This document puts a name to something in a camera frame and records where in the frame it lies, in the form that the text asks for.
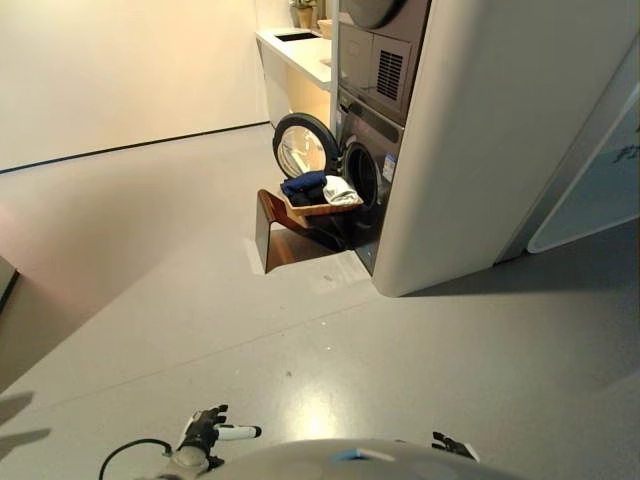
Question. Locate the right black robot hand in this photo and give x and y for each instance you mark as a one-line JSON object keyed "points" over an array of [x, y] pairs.
{"points": [[457, 446]]}

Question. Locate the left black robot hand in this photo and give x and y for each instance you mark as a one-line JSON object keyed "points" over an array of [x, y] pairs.
{"points": [[200, 430]]}

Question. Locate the short black garment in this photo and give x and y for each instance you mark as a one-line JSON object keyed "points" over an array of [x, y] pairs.
{"points": [[317, 196]]}

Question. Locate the blue garment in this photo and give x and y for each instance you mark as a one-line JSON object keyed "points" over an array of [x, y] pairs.
{"points": [[302, 181]]}

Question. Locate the white garment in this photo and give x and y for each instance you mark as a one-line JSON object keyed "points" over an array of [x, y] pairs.
{"points": [[337, 192]]}

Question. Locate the round glass washing machine door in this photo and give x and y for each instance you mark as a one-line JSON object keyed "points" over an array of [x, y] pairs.
{"points": [[280, 135]]}

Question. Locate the grey front-load washing machine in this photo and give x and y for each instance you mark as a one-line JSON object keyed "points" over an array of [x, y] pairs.
{"points": [[367, 145]]}

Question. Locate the brown acrylic stool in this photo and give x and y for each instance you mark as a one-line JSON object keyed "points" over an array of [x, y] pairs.
{"points": [[272, 235]]}

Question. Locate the grey cabinet with dark edge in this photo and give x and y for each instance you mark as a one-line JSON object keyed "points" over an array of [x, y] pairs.
{"points": [[7, 280]]}

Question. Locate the rectangular wicker laundry basket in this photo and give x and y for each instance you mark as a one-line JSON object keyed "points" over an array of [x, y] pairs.
{"points": [[320, 208]]}

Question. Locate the white framed glass panel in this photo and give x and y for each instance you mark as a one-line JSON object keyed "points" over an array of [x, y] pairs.
{"points": [[590, 190]]}

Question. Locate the white counter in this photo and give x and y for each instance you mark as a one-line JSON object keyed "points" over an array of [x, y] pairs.
{"points": [[300, 55]]}

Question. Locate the black recessed counter sink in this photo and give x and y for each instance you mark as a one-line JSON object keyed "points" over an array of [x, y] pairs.
{"points": [[292, 36]]}

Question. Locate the grey stacked dryer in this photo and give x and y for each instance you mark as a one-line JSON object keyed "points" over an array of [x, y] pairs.
{"points": [[360, 50]]}

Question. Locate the small wicker counter basket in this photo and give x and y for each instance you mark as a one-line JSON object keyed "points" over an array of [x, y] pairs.
{"points": [[326, 27]]}

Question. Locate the potted plant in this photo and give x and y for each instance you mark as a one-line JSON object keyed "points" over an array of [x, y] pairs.
{"points": [[304, 12]]}

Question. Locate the white vertical frame post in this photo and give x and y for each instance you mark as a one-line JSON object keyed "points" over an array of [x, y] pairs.
{"points": [[334, 75]]}

